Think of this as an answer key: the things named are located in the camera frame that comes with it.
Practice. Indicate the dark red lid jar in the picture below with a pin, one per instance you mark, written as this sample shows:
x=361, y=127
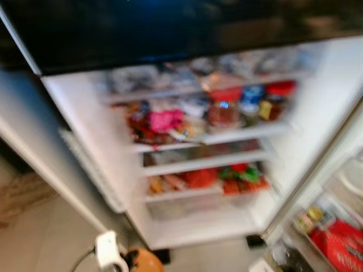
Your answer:
x=279, y=99

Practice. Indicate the orange lidded plastic bowl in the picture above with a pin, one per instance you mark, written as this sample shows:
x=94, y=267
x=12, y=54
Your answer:
x=148, y=262

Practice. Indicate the large red lid jar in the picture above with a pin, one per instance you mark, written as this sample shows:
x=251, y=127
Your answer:
x=223, y=110

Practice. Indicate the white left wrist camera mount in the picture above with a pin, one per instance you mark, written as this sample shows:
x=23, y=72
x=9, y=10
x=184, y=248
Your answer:
x=108, y=249

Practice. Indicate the black two door fridge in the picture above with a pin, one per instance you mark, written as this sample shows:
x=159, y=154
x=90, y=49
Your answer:
x=170, y=34

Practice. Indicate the yellow lid jar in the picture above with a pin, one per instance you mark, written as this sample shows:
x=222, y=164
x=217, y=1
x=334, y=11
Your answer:
x=309, y=218

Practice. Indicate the green and red packet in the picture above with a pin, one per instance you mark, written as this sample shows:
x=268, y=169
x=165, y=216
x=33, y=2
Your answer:
x=244, y=178

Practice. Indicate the red printed box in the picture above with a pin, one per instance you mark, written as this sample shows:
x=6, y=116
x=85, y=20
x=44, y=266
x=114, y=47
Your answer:
x=340, y=246

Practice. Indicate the blue lid jar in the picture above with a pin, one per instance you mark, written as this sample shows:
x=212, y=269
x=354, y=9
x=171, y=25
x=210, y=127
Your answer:
x=253, y=102

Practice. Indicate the red food bag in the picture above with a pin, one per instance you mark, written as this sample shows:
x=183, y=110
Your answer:
x=201, y=178

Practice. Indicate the fridge door with racks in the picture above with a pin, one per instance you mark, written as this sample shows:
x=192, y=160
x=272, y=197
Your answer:
x=340, y=187

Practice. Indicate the pink plastic bag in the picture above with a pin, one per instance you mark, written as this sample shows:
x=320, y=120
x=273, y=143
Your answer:
x=165, y=120

